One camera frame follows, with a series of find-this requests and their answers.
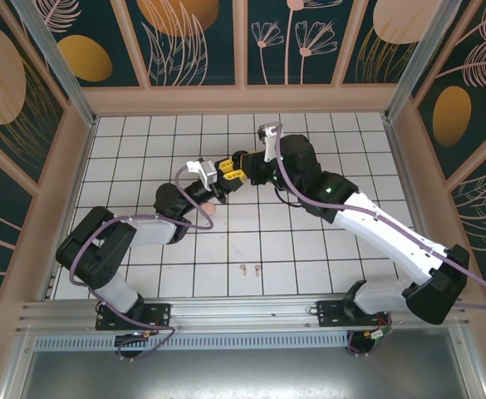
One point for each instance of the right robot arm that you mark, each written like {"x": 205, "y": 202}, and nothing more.
{"x": 392, "y": 232}

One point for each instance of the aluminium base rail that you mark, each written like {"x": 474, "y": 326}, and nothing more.
{"x": 242, "y": 309}

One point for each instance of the aluminium frame post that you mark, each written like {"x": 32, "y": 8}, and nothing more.
{"x": 65, "y": 70}
{"x": 423, "y": 62}

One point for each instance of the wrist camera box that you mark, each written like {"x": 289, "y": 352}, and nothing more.
{"x": 271, "y": 145}
{"x": 207, "y": 172}

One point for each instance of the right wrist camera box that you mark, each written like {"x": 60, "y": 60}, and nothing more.
{"x": 271, "y": 145}

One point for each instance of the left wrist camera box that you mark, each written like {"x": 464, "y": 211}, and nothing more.
{"x": 207, "y": 172}

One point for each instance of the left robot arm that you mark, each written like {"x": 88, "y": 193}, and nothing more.
{"x": 97, "y": 249}

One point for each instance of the pink earbud charging case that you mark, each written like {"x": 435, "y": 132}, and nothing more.
{"x": 211, "y": 209}

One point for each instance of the grey metal sheet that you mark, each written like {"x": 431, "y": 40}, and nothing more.
{"x": 242, "y": 374}

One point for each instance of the pink earbud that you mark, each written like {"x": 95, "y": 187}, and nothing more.
{"x": 257, "y": 270}
{"x": 243, "y": 270}

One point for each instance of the black base electronics unit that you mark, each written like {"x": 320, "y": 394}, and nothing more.
{"x": 132, "y": 352}
{"x": 367, "y": 343}

